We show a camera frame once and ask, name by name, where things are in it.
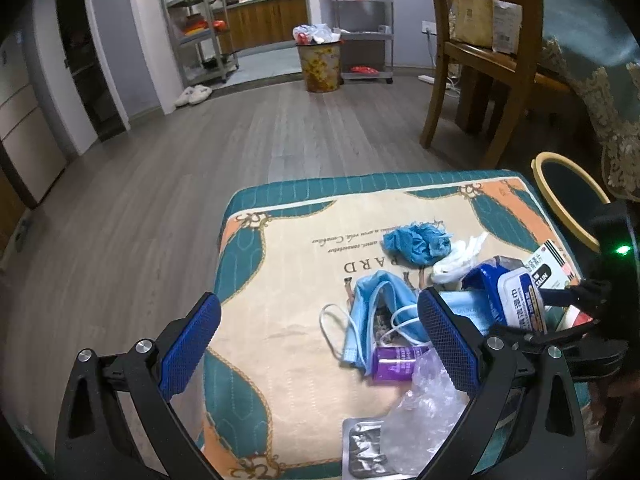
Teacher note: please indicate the clear plastic bag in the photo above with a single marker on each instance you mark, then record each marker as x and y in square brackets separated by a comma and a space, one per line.
[425, 410]

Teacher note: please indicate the white cabinet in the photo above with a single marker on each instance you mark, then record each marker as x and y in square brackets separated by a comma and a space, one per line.
[25, 125]

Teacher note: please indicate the wooden kitchen cabinet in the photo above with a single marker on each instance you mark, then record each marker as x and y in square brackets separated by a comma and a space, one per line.
[270, 20]

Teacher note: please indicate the white bin liner bag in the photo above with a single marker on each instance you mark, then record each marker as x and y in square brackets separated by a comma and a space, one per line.
[315, 34]

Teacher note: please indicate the tall metal shelf rack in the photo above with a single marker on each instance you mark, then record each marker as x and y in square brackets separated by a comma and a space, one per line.
[200, 40]

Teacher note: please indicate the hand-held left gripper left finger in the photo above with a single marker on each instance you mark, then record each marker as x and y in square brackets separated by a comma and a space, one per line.
[192, 340]

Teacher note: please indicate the tan paper bag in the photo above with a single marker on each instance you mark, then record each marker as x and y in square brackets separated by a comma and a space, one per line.
[472, 15]

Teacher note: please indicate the teal lace tablecloth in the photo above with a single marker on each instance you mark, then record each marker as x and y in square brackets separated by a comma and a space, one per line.
[590, 35]

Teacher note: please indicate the wooden chair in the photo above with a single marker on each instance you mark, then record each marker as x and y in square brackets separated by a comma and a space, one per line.
[480, 52]

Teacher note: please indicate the purple packet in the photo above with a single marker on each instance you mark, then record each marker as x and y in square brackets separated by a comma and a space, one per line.
[395, 362]

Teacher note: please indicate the grey metal shelf rack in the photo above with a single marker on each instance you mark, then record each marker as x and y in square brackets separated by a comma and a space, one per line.
[362, 35]

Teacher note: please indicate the white slipper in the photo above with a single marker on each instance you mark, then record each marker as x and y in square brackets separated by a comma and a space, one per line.
[201, 94]
[184, 96]

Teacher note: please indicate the blue cloth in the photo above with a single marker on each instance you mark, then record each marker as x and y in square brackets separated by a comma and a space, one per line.
[415, 242]

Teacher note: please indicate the teal bin with yellow rim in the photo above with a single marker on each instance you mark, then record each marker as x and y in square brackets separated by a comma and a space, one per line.
[565, 190]

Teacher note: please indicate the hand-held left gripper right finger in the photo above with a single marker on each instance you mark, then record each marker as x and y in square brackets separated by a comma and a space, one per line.
[447, 345]

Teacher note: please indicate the white wall socket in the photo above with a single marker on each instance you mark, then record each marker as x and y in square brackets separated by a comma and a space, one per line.
[429, 28]

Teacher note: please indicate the red bag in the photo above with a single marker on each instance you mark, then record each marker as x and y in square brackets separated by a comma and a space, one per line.
[364, 70]

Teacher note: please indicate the orange red item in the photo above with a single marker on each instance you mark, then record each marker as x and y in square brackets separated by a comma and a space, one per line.
[200, 27]

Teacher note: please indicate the white green medicine box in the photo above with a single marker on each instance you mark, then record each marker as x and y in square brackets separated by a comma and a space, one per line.
[550, 265]

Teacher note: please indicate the silver foil packet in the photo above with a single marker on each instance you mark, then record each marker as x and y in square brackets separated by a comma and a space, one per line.
[365, 445]

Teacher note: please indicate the white power strip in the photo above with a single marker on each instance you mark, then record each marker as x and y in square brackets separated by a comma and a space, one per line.
[427, 79]

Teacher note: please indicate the floral trash bin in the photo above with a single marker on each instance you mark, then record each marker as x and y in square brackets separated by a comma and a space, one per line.
[320, 67]

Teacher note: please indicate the blue white wet wipes pack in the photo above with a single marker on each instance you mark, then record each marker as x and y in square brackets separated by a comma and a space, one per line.
[520, 300]

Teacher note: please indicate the white tissue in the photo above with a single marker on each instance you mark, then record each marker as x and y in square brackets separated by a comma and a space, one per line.
[450, 265]

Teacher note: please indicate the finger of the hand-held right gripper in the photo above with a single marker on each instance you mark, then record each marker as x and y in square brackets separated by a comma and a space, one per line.
[555, 337]
[575, 294]

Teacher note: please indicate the white printed bag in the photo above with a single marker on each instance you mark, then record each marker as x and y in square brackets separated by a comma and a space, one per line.
[506, 27]

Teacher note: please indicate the blue face mask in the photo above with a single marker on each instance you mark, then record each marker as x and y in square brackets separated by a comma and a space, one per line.
[470, 310]
[365, 305]

